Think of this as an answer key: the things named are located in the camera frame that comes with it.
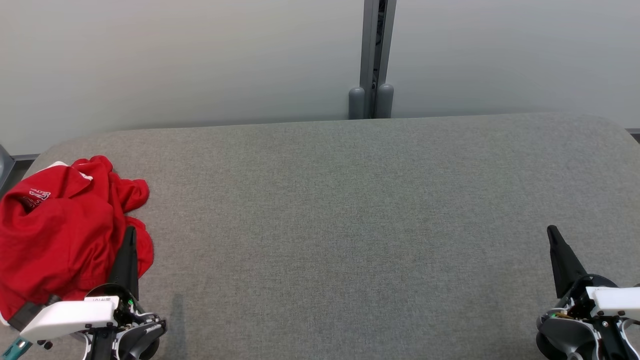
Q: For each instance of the grey cylindrical post foot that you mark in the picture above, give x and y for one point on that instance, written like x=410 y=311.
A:
x=357 y=102
x=385 y=100

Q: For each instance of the red shorts with white stripe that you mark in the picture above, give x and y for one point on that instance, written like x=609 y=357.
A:
x=55 y=245

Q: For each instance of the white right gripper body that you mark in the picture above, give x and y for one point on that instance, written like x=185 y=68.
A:
x=615 y=300

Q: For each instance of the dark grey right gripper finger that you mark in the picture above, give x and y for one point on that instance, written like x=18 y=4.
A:
x=564 y=265

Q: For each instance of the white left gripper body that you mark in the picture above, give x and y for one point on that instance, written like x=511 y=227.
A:
x=70 y=317

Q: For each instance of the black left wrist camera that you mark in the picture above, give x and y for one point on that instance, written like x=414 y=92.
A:
x=30 y=312

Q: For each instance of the grey metal partition post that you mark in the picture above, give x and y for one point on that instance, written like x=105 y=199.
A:
x=377 y=40

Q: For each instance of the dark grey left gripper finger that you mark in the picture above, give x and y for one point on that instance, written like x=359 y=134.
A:
x=126 y=265

